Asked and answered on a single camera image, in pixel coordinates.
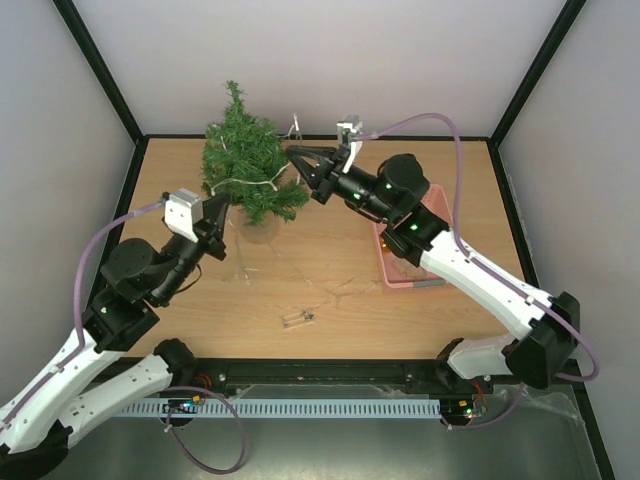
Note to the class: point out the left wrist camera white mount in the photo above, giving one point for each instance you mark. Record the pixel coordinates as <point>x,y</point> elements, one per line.
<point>182,211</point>

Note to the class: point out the pink plastic basket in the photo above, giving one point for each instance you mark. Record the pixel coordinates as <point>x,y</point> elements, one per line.
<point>400,275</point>

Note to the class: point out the black aluminium rail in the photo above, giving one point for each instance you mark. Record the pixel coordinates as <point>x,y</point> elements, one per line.
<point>430,377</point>

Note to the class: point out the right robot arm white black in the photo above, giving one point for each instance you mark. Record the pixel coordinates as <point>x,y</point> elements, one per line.
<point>539,340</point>

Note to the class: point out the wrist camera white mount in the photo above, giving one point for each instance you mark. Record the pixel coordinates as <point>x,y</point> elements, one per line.
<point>348,131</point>
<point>182,211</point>

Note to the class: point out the clear battery box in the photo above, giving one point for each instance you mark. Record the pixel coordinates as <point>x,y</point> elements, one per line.
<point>297,319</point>

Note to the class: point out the light blue cable duct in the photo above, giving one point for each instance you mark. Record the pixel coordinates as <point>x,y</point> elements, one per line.
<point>287,409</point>

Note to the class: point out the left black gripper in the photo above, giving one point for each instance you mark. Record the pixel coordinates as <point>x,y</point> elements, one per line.
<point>208,229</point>

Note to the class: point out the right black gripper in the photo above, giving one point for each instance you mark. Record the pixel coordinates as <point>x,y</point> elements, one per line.
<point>325,177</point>

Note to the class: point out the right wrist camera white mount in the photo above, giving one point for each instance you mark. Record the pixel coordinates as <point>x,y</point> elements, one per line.
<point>348,131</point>

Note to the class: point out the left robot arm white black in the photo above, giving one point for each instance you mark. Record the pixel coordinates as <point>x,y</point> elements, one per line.
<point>59,407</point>

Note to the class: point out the small green christmas tree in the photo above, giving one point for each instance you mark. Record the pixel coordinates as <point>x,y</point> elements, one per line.
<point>243,156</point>

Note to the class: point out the clear string lights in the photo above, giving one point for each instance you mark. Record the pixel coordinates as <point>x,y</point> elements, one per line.
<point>265,233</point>

